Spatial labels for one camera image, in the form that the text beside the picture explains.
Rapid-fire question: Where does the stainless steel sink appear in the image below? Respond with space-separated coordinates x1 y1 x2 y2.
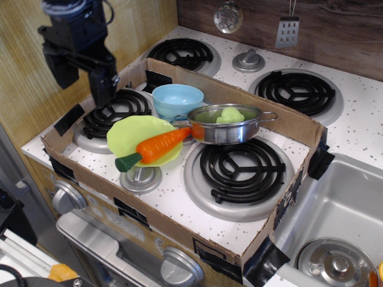
244 152 383 287

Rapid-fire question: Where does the hanging silver skimmer ladle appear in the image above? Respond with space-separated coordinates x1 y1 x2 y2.
214 1 243 34

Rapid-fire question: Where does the light green plastic plate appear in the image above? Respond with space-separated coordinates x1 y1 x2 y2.
107 115 176 158

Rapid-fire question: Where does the silver stovetop knob front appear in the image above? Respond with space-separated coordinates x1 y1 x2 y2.
120 166 162 195

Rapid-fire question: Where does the black cable bottom left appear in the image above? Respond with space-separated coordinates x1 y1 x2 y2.
0 263 26 287

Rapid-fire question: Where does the left silver oven knob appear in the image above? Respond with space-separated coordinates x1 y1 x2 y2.
52 180 87 215

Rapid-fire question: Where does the back left black burner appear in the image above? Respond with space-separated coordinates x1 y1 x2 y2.
142 38 221 77

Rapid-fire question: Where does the silver pot lid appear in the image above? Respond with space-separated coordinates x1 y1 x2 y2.
295 237 381 286

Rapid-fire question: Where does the brown cardboard fence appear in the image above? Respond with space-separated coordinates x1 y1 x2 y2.
41 59 327 285

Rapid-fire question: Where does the light green toy vegetable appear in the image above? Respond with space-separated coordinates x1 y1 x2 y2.
216 107 245 124

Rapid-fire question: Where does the silver oven knob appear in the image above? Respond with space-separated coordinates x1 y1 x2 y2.
160 246 205 287
52 180 87 215

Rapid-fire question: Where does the light blue plastic bowl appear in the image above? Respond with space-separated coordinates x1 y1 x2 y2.
152 84 204 121

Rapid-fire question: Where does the front left black burner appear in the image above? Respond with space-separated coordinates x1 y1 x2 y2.
74 88 158 154

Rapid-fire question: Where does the right silver oven knob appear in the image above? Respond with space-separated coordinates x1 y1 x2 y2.
160 246 205 287

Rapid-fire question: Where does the orange toy carrot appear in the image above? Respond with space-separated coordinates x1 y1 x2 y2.
115 127 192 172

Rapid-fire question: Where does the back right black burner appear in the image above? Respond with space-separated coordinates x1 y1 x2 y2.
248 69 344 126

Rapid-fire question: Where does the silver stovetop knob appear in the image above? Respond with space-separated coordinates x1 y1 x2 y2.
232 48 266 73
120 166 162 195

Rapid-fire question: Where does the silver oven door handle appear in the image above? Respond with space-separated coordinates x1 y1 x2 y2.
57 212 164 286

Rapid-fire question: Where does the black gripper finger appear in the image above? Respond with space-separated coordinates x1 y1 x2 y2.
88 65 119 107

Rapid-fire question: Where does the orange object bottom left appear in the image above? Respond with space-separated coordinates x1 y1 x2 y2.
48 264 78 282

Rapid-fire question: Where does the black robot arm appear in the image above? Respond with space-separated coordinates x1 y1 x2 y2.
38 1 118 107

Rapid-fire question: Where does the front right black burner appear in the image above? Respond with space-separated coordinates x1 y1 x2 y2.
184 138 294 222

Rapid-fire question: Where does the silver stovetop knob back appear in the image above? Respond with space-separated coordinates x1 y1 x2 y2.
232 48 266 73

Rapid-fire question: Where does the small stainless steel pot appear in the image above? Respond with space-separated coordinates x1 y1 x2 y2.
171 103 278 145

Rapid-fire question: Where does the black burner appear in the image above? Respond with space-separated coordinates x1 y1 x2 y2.
74 88 158 154
142 38 221 77
248 69 344 126
184 138 294 222

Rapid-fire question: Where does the hanging silver slotted spatula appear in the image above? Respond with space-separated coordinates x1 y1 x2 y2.
275 1 300 48

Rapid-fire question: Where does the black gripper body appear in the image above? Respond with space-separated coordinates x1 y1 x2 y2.
38 11 115 88

